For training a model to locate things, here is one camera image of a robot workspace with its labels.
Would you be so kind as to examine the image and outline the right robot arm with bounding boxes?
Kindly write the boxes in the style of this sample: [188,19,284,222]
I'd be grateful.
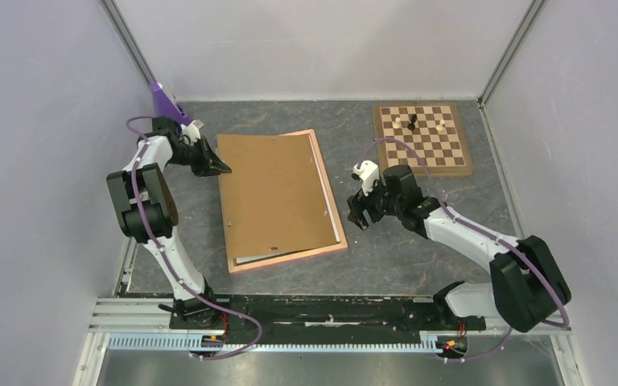
[348,161,572,332]

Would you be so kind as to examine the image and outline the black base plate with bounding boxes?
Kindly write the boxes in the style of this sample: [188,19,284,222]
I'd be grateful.
[159,294,486,345]

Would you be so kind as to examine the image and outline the purple plastic wedge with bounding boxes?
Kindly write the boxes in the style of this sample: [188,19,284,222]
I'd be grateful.
[149,82,192,126]

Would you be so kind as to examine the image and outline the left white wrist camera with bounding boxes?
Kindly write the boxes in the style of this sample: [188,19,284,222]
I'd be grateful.
[181,120,204,144]

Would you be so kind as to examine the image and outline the wooden chessboard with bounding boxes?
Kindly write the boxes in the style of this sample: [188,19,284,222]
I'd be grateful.
[373,101,475,177]

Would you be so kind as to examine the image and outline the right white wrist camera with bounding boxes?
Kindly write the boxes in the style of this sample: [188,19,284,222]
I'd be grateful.
[352,160,380,196]

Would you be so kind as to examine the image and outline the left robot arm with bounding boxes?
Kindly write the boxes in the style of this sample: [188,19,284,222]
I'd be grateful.
[106,117,232,328]

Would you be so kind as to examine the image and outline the aluminium rail frame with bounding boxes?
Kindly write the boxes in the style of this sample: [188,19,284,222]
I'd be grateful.
[74,297,589,385]

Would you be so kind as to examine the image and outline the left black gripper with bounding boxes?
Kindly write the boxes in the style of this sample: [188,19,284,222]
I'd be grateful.
[167,137,231,178]

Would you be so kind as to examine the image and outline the colourful printed photo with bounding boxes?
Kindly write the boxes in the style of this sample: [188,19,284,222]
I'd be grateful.
[234,137,340,266]

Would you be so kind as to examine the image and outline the wooden picture frame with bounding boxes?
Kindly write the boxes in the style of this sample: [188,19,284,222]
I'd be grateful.
[216,129,349,275]

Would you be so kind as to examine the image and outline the brown cardboard backing board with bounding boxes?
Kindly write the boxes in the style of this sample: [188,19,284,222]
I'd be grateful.
[216,133,340,261]

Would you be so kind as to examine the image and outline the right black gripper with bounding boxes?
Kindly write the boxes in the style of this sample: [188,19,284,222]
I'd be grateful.
[348,175,403,230]

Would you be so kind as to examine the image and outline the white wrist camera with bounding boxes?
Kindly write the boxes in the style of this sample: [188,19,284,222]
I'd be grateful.
[181,120,204,144]
[352,160,380,196]

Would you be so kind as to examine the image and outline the black chess piece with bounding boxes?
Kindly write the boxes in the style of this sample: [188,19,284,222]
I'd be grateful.
[407,114,418,131]

